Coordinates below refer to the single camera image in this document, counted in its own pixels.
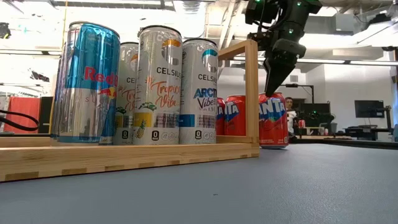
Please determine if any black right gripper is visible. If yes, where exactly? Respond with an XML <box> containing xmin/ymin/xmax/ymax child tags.
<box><xmin>247</xmin><ymin>21</ymin><xmax>308</xmax><ymax>98</ymax></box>

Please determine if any red Fanta can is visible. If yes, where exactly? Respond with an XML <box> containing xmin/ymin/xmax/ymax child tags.
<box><xmin>216</xmin><ymin>97</ymin><xmax>226</xmax><ymax>136</ymax></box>
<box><xmin>224</xmin><ymin>95</ymin><xmax>247</xmax><ymax>137</ymax></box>
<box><xmin>258</xmin><ymin>91</ymin><xmax>290</xmax><ymax>149</ymax></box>

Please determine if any Celsius Tropical Vibe can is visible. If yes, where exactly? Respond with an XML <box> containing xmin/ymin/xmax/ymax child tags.
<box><xmin>113</xmin><ymin>42</ymin><xmax>140</xmax><ymax>146</ymax></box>

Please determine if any bamboo slatted shelf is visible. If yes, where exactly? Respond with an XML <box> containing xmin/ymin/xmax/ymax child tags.
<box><xmin>0</xmin><ymin>39</ymin><xmax>261</xmax><ymax>183</ymax></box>

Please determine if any person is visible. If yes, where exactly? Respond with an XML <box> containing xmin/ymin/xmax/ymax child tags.
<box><xmin>284</xmin><ymin>96</ymin><xmax>300</xmax><ymax>138</ymax></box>

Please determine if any ceiling light strip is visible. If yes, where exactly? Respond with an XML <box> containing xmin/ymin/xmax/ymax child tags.
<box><xmin>349</xmin><ymin>59</ymin><xmax>398</xmax><ymax>67</ymax></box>
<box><xmin>297</xmin><ymin>57</ymin><xmax>346</xmax><ymax>65</ymax></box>

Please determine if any black computer monitor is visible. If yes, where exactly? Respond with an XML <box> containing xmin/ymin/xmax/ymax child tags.
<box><xmin>354</xmin><ymin>99</ymin><xmax>386</xmax><ymax>119</ymax></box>
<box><xmin>298</xmin><ymin>102</ymin><xmax>331</xmax><ymax>128</ymax></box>

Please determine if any black desk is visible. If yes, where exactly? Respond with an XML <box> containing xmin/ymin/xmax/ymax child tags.
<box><xmin>341</xmin><ymin>124</ymin><xmax>396</xmax><ymax>141</ymax></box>

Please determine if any red fabric panel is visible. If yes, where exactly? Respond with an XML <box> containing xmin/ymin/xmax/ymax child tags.
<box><xmin>3</xmin><ymin>96</ymin><xmax>42</xmax><ymax>134</ymax></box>

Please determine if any black gantry frame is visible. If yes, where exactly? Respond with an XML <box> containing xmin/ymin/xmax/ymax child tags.
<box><xmin>279</xmin><ymin>83</ymin><xmax>315</xmax><ymax>105</ymax></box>

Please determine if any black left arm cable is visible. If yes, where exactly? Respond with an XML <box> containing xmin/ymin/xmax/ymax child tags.
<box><xmin>0</xmin><ymin>109</ymin><xmax>40</xmax><ymax>132</ymax></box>

